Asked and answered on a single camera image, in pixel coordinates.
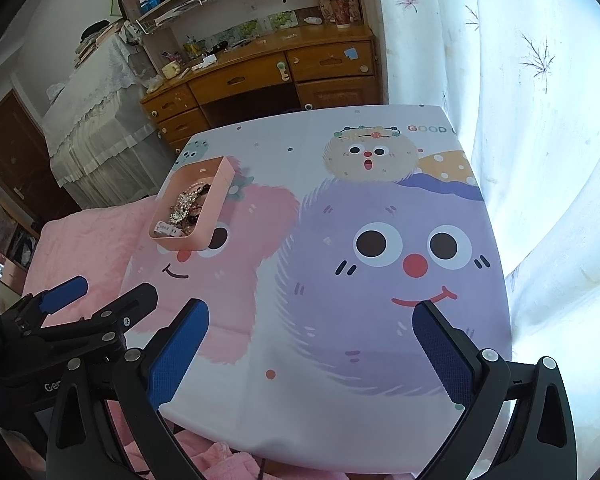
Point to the gold rhinestone brooch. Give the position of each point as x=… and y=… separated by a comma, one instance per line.
x=180, y=207

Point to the white lace furniture cover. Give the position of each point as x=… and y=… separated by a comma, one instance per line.
x=95, y=125

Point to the pink fluffy blanket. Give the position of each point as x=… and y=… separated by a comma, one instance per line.
x=80, y=240

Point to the wooden desk with drawers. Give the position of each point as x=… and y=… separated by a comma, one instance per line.
x=260, y=72

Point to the pink plastic box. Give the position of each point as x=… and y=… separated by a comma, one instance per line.
x=220, y=185

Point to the black hat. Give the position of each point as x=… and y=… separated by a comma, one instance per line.
x=96, y=29

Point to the cartoon printed tablecloth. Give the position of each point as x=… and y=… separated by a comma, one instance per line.
x=330, y=260

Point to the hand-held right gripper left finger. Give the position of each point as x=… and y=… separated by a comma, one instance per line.
x=180, y=355

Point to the red paper cup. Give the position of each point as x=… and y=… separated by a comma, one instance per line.
x=340, y=10

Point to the yellow mug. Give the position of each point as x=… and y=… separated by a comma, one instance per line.
x=172, y=71

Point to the blue box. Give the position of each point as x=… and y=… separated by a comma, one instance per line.
x=146, y=0

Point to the clear plastic bag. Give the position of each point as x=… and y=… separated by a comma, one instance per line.
x=155, y=84

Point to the white floral curtain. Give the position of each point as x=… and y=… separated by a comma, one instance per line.
x=530, y=160

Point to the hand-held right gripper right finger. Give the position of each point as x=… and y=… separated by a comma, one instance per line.
x=440, y=355

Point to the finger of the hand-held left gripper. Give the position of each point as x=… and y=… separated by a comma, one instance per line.
x=62, y=292
x=130, y=305

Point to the stack of books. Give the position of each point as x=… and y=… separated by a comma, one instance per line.
x=97, y=47

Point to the glass jar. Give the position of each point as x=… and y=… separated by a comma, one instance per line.
x=193, y=49

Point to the white bottle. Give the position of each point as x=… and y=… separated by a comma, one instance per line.
x=312, y=21

